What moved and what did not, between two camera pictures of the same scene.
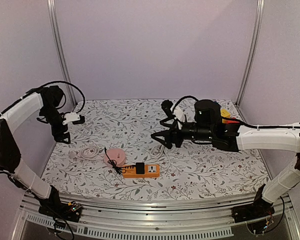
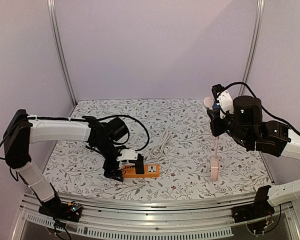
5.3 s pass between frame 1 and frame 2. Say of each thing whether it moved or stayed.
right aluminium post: stayed
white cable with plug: stayed
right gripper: moved
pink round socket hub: moved
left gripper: moved
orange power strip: stayed
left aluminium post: stayed
